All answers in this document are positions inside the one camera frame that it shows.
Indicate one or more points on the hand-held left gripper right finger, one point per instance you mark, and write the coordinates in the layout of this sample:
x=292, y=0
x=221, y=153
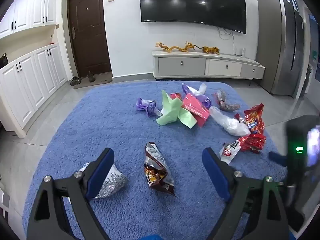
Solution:
x=215, y=172

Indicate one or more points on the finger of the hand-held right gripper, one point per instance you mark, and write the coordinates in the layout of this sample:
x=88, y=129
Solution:
x=277, y=158

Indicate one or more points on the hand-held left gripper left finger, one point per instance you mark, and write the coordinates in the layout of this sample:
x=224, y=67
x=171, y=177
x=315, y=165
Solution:
x=100, y=175

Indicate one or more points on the silver patterned wrapper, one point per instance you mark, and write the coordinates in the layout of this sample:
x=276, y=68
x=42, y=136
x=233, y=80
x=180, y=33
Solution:
x=112, y=182

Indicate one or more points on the white and red wrapper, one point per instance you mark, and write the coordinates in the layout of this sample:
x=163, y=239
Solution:
x=228, y=153

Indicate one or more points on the red snack bag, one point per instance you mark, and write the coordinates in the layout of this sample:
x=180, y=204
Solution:
x=252, y=142
x=252, y=120

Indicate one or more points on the clear plastic bag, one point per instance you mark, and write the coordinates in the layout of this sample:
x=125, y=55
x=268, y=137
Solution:
x=230, y=123

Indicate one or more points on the brown snack bag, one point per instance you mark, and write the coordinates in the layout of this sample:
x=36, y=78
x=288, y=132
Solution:
x=155, y=172

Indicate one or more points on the pink packet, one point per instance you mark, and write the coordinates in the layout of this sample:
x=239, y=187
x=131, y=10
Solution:
x=197, y=110

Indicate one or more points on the grey patterned wrapper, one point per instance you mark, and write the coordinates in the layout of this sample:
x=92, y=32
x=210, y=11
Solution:
x=225, y=105

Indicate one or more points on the small purple wrapper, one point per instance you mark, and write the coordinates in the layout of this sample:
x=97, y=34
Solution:
x=206, y=102

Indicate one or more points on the green paper sheet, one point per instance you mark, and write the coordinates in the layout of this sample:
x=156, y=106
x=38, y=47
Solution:
x=170, y=110

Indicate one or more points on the white and purple wrapper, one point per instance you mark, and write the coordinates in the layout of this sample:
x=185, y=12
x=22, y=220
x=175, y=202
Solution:
x=197, y=90

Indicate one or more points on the red orange wrapper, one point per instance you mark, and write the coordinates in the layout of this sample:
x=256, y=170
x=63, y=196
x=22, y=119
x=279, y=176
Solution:
x=175, y=95

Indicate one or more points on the brown doormat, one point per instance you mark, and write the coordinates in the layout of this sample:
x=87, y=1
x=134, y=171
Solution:
x=102, y=80

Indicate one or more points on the brown shoe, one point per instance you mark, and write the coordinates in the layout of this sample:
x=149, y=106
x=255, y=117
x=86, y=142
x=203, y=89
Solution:
x=91, y=77
x=75, y=81

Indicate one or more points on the silver refrigerator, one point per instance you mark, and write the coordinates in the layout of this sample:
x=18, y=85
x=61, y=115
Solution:
x=282, y=55

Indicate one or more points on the white grey television console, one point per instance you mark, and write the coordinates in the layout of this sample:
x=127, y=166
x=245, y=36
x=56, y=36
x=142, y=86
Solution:
x=180, y=65

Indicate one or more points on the balcony window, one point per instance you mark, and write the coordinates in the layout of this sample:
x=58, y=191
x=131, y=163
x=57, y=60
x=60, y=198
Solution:
x=314, y=45

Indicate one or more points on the golden tiger figurine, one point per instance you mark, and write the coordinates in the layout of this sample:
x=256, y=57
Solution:
x=211, y=50

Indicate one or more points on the golden dragon figurine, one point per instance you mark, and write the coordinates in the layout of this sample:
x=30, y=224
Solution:
x=175, y=48

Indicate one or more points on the brown entrance door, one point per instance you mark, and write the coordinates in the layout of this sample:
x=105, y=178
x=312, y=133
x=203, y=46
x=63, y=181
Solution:
x=87, y=42

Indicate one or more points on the black bag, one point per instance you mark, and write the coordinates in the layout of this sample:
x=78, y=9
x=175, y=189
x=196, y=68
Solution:
x=3, y=60

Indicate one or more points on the black wall television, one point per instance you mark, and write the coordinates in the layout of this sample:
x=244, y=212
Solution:
x=190, y=2

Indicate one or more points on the white upper wall cabinet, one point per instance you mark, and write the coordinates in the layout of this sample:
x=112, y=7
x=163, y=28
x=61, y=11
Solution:
x=30, y=7

